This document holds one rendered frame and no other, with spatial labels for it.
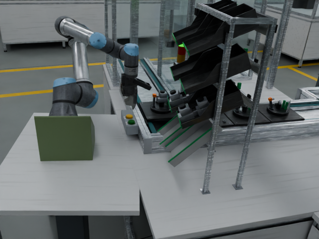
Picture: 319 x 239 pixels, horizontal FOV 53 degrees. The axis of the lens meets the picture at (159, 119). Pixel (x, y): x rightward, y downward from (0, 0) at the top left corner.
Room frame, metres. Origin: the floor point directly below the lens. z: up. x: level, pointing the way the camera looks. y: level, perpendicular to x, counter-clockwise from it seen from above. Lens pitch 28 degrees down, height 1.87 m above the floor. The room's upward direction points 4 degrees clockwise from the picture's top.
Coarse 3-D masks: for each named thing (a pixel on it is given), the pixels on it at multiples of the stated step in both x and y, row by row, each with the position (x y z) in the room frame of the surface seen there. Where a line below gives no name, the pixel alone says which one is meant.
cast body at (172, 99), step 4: (172, 92) 1.40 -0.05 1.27; (176, 92) 1.41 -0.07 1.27; (172, 96) 1.39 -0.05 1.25; (176, 96) 1.39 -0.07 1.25; (180, 96) 1.42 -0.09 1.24; (172, 100) 1.40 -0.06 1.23; (176, 100) 1.39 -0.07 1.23; (180, 100) 1.39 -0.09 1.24; (184, 100) 1.41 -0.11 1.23; (172, 104) 1.40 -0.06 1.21; (176, 104) 1.40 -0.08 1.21
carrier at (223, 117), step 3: (222, 114) 1.80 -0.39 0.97; (222, 117) 1.76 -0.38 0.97; (225, 117) 1.77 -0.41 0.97; (219, 120) 1.72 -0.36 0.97; (222, 120) 1.72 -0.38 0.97; (225, 120) 1.72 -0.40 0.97; (228, 120) 1.72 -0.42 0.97; (222, 123) 1.68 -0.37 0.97; (225, 123) 1.69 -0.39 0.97; (228, 123) 1.69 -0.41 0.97; (231, 123) 1.69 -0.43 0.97; (222, 126) 1.66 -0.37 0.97; (225, 126) 1.66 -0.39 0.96; (228, 126) 1.67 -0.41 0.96; (231, 126) 1.67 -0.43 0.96
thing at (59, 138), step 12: (36, 120) 1.35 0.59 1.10; (48, 120) 1.36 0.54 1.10; (60, 120) 1.37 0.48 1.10; (72, 120) 1.38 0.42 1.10; (84, 120) 1.38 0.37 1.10; (36, 132) 1.35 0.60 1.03; (48, 132) 1.36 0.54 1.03; (60, 132) 1.37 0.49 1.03; (72, 132) 1.37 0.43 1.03; (84, 132) 1.38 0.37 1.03; (48, 144) 1.36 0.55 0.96; (60, 144) 1.37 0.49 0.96; (72, 144) 1.37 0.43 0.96; (84, 144) 1.38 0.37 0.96; (48, 156) 1.36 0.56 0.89; (60, 156) 1.37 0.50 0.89; (72, 156) 1.37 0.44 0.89; (84, 156) 1.38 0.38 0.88
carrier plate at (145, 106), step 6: (144, 102) 1.91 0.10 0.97; (150, 102) 1.91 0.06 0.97; (144, 108) 1.82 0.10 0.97; (144, 114) 1.74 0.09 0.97; (150, 114) 1.74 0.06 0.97; (156, 114) 1.75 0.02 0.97; (162, 114) 1.75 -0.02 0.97; (168, 114) 1.76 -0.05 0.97; (174, 114) 1.76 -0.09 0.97; (150, 120) 1.68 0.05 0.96; (156, 120) 1.69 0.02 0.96; (162, 120) 1.70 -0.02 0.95
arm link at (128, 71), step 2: (124, 66) 1.60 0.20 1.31; (138, 66) 1.62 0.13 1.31; (124, 68) 1.60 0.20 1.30; (126, 68) 1.59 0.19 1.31; (128, 68) 1.59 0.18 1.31; (130, 68) 1.58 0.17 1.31; (132, 68) 1.59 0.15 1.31; (134, 68) 1.59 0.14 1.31; (136, 68) 1.60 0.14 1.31; (124, 70) 1.60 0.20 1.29; (126, 70) 1.59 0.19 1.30; (128, 70) 1.59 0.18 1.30; (130, 70) 1.59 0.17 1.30; (132, 70) 1.58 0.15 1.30; (134, 70) 1.59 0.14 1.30; (136, 70) 1.60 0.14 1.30; (124, 72) 1.60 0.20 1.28; (126, 72) 1.59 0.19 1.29; (128, 72) 1.59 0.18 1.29; (130, 72) 1.58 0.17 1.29; (132, 72) 1.59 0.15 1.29; (134, 72) 1.59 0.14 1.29; (136, 72) 1.60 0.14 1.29; (126, 74) 1.60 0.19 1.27; (128, 74) 1.59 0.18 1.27; (130, 74) 1.58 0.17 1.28; (132, 74) 1.59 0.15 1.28; (134, 74) 1.59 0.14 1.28
